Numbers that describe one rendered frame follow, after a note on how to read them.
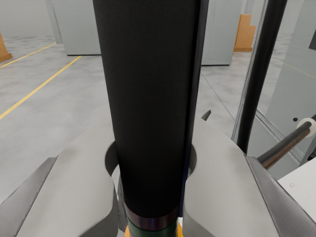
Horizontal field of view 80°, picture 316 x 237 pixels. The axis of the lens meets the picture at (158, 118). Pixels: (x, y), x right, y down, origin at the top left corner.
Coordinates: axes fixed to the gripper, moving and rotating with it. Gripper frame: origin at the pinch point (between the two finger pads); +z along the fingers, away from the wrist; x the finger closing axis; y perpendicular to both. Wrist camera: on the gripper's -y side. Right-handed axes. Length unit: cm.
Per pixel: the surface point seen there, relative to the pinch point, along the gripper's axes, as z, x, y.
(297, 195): 19, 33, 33
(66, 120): 252, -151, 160
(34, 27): 1186, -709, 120
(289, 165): 61, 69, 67
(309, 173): 22, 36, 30
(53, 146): 187, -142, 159
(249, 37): 753, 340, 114
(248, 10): 956, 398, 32
